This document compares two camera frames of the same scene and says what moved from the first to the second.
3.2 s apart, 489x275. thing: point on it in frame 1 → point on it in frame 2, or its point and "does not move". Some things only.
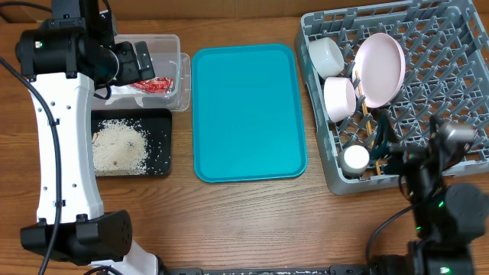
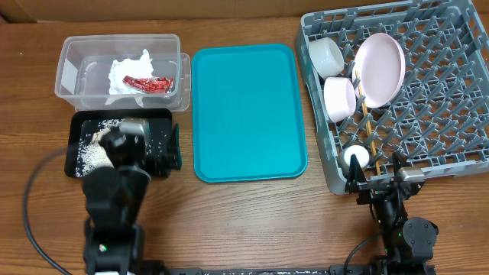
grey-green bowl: [326, 56] does not move
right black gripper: [405, 156] → [356, 181]
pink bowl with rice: [339, 97] does not move
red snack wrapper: [161, 85] does not move
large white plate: [379, 70] does not move
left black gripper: [132, 71] → [176, 159]
